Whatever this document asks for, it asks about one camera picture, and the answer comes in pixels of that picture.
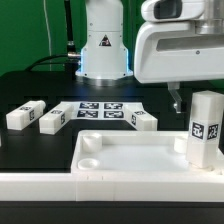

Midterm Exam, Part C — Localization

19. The black thick cable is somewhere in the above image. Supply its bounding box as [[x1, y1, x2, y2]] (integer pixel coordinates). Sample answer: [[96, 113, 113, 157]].
[[24, 0, 83, 72]]

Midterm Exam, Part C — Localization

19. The marker tag sheet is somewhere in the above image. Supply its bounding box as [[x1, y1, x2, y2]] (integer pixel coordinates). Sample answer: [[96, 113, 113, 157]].
[[62, 101, 143, 120]]

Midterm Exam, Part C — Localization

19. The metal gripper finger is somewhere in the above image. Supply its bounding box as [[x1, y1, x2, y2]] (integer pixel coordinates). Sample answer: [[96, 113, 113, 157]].
[[168, 82, 182, 113]]

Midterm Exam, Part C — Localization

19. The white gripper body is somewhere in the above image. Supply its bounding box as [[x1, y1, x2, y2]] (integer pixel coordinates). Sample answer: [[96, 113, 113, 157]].
[[134, 22, 224, 83]]

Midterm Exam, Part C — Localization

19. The white thin cable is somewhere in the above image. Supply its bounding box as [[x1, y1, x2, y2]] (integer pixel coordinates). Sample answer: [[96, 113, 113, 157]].
[[43, 0, 53, 72]]

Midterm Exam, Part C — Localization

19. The white L-shaped fence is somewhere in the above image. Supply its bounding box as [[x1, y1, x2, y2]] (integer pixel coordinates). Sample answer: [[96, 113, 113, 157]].
[[0, 170, 224, 202]]

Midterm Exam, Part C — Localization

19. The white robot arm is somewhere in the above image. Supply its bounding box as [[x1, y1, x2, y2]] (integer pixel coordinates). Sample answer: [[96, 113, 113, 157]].
[[76, 0, 224, 113]]

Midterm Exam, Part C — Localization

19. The white desk top tray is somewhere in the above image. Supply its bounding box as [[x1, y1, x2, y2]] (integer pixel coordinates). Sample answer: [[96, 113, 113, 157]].
[[71, 130, 224, 175]]

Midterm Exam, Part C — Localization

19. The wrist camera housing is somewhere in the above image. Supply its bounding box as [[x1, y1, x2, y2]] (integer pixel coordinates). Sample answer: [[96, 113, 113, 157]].
[[141, 0, 205, 22]]

